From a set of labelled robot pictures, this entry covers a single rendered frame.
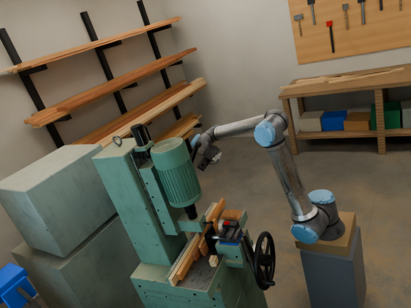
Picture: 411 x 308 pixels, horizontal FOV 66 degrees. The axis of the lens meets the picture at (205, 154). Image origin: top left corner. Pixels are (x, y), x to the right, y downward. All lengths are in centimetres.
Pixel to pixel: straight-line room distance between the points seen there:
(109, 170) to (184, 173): 39
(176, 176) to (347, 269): 116
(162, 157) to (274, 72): 344
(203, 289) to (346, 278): 95
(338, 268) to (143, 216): 118
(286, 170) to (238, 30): 335
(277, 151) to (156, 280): 95
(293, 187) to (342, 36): 293
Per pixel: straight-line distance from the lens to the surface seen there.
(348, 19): 432
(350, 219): 219
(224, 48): 492
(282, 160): 163
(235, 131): 191
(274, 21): 455
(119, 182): 166
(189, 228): 172
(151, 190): 163
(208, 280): 159
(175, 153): 144
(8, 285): 184
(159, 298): 197
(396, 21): 429
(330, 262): 210
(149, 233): 178
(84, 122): 399
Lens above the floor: 201
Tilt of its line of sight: 23 degrees down
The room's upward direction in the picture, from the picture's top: 18 degrees counter-clockwise
